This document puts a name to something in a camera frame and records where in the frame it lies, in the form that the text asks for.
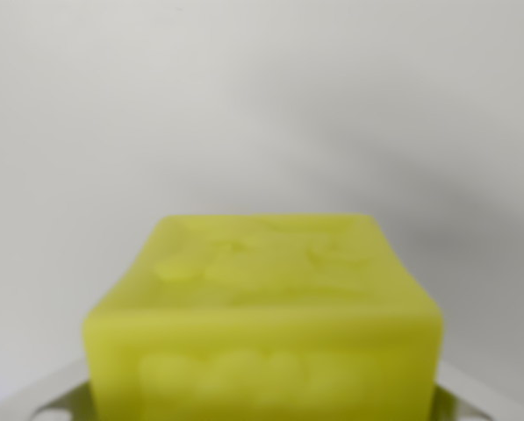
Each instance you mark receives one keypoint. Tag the black grey gripper right finger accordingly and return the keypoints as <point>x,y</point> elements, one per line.
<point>472,401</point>

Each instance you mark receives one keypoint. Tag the yellow cube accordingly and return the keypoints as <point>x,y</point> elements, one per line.
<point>261,337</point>

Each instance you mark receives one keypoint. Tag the black grey gripper left finger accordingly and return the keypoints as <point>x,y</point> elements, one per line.
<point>38,401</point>

